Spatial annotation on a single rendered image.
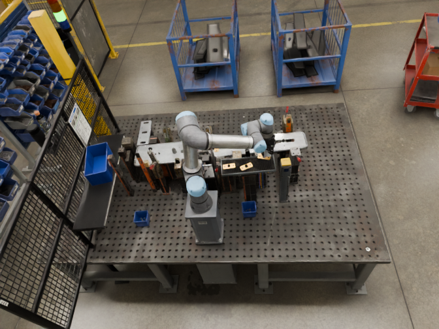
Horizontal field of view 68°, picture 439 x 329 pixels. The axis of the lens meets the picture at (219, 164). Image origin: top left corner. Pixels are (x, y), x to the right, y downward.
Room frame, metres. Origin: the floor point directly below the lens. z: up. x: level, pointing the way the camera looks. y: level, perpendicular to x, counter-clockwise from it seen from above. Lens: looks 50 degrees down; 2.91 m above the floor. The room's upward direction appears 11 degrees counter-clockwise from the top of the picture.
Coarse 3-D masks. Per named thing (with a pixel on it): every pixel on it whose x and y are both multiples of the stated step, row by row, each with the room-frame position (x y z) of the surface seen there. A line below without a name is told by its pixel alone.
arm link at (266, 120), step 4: (264, 116) 1.39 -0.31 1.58; (268, 116) 1.38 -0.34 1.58; (260, 120) 1.38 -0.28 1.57; (264, 120) 1.36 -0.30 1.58; (268, 120) 1.35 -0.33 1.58; (272, 120) 1.37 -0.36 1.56; (264, 124) 1.35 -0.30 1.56; (268, 124) 1.35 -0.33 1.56; (272, 124) 1.36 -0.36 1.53; (264, 128) 1.34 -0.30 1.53; (268, 128) 1.35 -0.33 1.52; (272, 128) 1.37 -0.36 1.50; (264, 132) 1.36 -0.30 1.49; (268, 132) 1.35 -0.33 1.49
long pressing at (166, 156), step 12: (300, 132) 1.75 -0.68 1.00; (156, 144) 1.92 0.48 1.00; (168, 144) 1.89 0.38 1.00; (180, 144) 1.86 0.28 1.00; (276, 144) 1.67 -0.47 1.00; (288, 144) 1.65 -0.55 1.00; (300, 144) 1.62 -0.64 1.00; (144, 156) 1.81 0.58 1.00; (156, 156) 1.78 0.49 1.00; (168, 156) 1.76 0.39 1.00; (180, 156) 1.73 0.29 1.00; (216, 156) 1.66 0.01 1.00; (228, 156) 1.65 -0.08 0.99
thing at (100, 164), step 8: (96, 144) 1.88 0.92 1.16; (104, 144) 1.88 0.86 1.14; (88, 152) 1.84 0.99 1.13; (96, 152) 1.87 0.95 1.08; (104, 152) 1.88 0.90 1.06; (88, 160) 1.76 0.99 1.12; (96, 160) 1.83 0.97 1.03; (104, 160) 1.82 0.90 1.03; (88, 168) 1.69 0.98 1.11; (96, 168) 1.74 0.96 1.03; (104, 168) 1.72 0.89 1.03; (112, 168) 1.71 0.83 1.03; (88, 176) 1.58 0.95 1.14; (96, 176) 1.58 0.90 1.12; (104, 176) 1.58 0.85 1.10; (96, 184) 1.58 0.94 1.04
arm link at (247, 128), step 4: (256, 120) 1.39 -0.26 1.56; (244, 124) 1.38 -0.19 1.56; (248, 124) 1.37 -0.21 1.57; (252, 124) 1.36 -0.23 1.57; (256, 124) 1.36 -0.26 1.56; (260, 124) 1.36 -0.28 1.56; (244, 128) 1.35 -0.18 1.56; (248, 128) 1.35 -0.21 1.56; (252, 128) 1.33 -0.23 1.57; (256, 128) 1.33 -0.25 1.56; (260, 128) 1.34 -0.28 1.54; (244, 132) 1.33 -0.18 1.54; (248, 132) 1.32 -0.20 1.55; (252, 132) 1.30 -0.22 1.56
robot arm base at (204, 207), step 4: (208, 196) 1.19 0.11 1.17; (204, 200) 1.14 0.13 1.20; (208, 200) 1.16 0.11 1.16; (192, 204) 1.16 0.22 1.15; (196, 204) 1.14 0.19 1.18; (200, 204) 1.13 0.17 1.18; (204, 204) 1.14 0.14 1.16; (208, 204) 1.15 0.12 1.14; (192, 208) 1.15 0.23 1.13; (196, 208) 1.13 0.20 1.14; (200, 208) 1.13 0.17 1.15; (204, 208) 1.13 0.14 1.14; (208, 208) 1.13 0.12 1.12; (196, 212) 1.13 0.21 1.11; (200, 212) 1.12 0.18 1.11; (204, 212) 1.12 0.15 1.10
